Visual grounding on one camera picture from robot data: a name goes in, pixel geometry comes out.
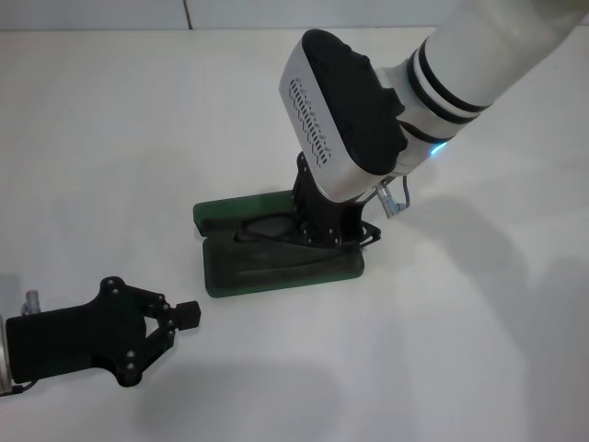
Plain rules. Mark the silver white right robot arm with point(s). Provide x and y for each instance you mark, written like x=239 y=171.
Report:
x=483 y=55

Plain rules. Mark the green glasses case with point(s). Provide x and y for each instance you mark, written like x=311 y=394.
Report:
x=276 y=278

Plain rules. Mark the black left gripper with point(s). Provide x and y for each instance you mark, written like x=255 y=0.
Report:
x=69 y=340

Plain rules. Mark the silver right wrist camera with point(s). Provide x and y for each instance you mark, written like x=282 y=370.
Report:
x=349 y=106

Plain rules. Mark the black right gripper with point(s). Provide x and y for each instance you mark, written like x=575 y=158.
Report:
x=322 y=216

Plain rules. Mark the black glasses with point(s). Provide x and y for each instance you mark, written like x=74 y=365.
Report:
x=271 y=229

